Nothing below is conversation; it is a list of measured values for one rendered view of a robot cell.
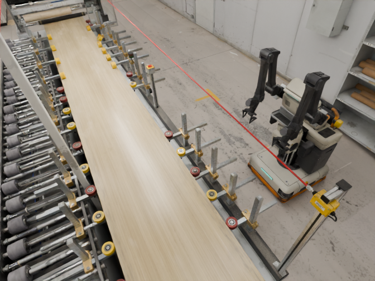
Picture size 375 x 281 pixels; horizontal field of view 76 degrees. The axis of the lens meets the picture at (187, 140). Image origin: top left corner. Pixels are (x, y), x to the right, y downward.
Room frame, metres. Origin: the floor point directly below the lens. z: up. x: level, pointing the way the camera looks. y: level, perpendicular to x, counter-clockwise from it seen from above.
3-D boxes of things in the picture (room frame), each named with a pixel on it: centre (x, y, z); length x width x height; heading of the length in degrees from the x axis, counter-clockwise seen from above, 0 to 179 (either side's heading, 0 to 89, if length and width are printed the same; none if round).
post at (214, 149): (1.20, -0.20, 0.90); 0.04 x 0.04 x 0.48; 26
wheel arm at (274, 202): (0.81, -0.44, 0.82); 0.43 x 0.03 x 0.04; 116
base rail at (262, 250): (2.72, 0.54, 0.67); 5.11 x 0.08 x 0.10; 26
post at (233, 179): (0.98, -0.31, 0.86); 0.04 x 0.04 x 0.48; 26
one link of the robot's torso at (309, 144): (1.58, -1.03, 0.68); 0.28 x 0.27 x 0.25; 26
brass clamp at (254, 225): (0.77, -0.41, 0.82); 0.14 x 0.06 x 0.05; 26
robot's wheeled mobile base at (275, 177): (1.70, -1.15, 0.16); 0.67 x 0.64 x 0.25; 116
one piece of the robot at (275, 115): (1.58, -0.89, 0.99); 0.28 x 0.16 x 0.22; 26
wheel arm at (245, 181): (1.03, -0.33, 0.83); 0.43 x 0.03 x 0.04; 116
